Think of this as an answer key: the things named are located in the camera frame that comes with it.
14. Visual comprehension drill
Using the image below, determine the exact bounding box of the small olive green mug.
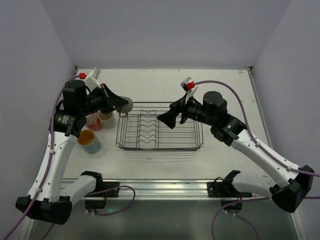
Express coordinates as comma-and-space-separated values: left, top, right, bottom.
116, 96, 134, 116

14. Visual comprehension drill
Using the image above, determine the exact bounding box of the beige tumbler cup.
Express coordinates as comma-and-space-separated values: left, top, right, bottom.
97, 111, 115, 129

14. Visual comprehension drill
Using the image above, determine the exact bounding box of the pink faceted mug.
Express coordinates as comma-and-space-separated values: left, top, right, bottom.
85, 113, 98, 125

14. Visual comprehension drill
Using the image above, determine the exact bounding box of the orange mug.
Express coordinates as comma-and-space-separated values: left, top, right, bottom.
86, 118, 102, 132

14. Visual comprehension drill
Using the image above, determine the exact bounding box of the blue butterfly mug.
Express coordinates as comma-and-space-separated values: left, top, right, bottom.
77, 129, 101, 154

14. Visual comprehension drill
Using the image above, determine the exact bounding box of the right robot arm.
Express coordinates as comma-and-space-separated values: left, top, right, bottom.
157, 91, 314, 213

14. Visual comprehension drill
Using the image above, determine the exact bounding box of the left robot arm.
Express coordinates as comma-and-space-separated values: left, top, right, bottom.
15, 79, 129, 225

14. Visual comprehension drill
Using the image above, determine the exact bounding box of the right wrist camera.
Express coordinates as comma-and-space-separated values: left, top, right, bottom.
180, 77, 198, 103

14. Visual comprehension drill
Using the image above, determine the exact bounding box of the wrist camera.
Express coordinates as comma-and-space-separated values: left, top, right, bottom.
180, 77, 198, 103
78, 67, 101, 91

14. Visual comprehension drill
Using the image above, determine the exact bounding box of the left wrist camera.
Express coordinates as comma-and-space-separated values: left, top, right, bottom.
78, 67, 101, 91

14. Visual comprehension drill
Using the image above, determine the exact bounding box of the dark wire dish rack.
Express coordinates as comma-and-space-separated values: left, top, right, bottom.
116, 101, 204, 151

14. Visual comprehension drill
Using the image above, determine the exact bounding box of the left black base bracket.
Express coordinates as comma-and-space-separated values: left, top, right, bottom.
81, 171, 120, 213

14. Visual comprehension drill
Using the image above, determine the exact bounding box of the black base bracket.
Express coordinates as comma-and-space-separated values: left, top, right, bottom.
81, 171, 120, 213
206, 170, 253, 207

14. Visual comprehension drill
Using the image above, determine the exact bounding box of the right black base bracket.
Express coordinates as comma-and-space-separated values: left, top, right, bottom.
206, 170, 253, 207

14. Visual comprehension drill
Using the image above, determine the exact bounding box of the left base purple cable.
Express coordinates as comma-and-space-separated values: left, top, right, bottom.
86, 184, 136, 216

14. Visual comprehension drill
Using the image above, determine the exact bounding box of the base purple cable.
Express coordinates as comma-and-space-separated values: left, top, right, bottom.
86, 184, 136, 216
211, 196, 271, 240

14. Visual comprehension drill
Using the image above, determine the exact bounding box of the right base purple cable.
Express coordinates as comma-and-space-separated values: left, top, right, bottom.
211, 196, 271, 240

